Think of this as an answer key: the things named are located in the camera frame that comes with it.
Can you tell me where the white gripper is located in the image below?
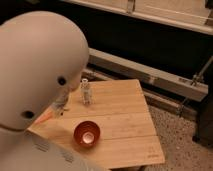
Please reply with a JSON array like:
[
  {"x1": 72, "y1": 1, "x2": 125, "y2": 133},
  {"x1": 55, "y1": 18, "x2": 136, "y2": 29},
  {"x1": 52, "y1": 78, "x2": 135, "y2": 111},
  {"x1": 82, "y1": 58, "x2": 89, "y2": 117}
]
[{"x1": 51, "y1": 93, "x2": 69, "y2": 115}]

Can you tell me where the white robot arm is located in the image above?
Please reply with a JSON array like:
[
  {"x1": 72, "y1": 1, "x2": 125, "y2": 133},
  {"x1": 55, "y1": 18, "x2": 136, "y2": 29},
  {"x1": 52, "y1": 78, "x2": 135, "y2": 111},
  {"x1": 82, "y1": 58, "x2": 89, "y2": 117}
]
[{"x1": 0, "y1": 11, "x2": 107, "y2": 171}]

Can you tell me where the clear glass bottle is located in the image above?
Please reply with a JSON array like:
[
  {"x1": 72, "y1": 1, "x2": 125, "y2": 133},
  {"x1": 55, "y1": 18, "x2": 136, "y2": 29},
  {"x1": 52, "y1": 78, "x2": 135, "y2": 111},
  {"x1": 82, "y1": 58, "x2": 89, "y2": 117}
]
[{"x1": 81, "y1": 78, "x2": 92, "y2": 105}]

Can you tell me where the red copper bowl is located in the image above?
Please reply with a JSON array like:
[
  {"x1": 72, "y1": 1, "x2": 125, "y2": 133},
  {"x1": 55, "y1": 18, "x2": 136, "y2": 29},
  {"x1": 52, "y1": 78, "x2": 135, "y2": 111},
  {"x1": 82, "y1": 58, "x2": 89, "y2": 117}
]
[{"x1": 73, "y1": 121, "x2": 101, "y2": 148}]

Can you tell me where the metal rail beam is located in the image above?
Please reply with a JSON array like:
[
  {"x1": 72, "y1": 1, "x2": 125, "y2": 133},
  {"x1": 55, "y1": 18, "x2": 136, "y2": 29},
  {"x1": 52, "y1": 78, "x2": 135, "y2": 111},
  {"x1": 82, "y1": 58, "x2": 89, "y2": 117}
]
[{"x1": 89, "y1": 48, "x2": 209, "y2": 102}]

